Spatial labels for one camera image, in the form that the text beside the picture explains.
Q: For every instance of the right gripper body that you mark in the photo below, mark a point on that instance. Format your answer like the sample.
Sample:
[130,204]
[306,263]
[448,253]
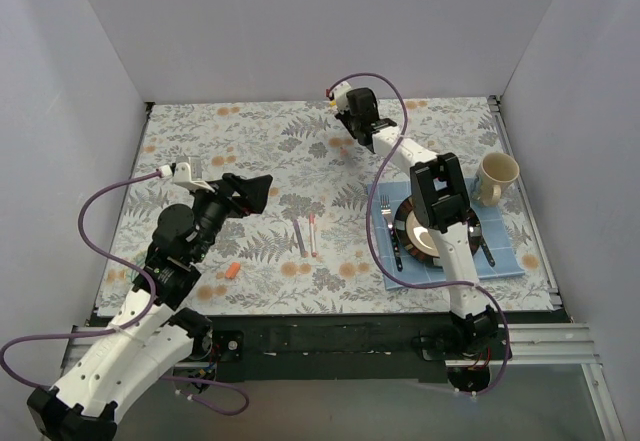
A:
[376,127]

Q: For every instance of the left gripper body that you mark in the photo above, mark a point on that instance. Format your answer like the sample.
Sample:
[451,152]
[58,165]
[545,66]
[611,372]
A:
[233,195]

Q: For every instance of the white acrylic marker pink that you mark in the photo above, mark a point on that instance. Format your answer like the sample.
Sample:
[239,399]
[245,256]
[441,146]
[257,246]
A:
[312,234]

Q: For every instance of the purple highlighter pen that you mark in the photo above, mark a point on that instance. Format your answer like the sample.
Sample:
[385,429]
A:
[299,238]

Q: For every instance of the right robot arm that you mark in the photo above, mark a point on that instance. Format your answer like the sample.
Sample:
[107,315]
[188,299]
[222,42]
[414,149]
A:
[440,205]

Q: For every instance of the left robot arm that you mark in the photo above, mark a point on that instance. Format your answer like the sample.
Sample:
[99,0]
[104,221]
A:
[152,331]

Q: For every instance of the brown striped plate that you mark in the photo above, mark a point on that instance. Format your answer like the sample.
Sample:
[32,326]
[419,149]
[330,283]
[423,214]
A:
[416,240]

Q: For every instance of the cream mug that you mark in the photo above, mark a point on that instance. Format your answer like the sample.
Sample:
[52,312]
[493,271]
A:
[495,173]

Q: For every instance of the blue checkered placemat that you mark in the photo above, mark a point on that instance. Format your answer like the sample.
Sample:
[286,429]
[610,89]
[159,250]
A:
[424,270]

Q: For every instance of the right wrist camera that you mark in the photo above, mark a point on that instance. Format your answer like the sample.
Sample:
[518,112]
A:
[339,95]

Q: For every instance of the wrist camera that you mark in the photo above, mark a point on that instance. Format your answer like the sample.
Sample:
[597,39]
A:
[339,95]
[187,174]

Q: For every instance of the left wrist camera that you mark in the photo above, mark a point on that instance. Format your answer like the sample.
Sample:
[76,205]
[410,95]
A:
[187,174]

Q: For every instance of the black handled fork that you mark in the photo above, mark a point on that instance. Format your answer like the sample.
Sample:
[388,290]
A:
[388,216]

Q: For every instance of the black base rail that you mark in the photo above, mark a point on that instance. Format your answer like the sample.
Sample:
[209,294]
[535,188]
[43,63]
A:
[425,347]

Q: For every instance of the black handled knife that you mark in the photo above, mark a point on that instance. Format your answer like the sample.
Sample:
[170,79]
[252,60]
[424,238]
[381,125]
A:
[487,252]

